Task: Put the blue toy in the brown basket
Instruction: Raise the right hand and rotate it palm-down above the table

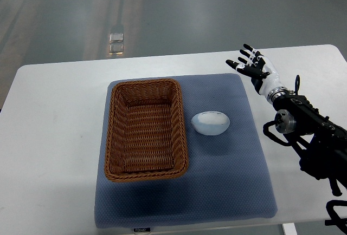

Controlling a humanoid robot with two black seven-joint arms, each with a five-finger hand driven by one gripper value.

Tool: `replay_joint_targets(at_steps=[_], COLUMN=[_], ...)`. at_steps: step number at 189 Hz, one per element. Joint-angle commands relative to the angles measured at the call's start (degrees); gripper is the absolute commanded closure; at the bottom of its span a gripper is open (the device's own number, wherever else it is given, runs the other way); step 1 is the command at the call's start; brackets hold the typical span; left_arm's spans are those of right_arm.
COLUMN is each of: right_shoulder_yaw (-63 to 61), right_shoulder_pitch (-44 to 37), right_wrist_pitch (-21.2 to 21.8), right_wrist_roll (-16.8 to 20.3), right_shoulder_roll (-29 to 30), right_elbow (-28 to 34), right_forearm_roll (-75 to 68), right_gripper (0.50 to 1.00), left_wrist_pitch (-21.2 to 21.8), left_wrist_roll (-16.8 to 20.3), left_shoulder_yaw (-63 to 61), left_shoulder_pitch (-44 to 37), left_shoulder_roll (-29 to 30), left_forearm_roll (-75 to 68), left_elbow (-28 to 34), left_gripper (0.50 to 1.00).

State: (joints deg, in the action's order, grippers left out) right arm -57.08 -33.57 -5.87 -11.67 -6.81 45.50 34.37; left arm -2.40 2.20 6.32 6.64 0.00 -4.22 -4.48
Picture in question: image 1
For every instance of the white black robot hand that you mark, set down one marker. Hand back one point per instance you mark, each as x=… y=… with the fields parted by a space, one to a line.
x=259 y=68

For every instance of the light blue plush toy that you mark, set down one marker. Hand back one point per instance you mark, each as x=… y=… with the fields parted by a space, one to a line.
x=210 y=123

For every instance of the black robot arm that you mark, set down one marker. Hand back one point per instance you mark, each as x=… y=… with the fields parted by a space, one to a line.
x=320 y=144

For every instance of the brown wicker basket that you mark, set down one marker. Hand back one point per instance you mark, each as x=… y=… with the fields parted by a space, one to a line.
x=146 y=137

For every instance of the blue fabric mat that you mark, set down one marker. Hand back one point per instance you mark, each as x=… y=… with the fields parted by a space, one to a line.
x=227 y=178

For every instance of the metal floor plate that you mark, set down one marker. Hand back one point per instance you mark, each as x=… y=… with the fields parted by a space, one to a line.
x=116 y=43

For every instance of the white table leg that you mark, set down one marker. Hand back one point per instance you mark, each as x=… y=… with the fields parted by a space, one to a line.
x=289 y=229

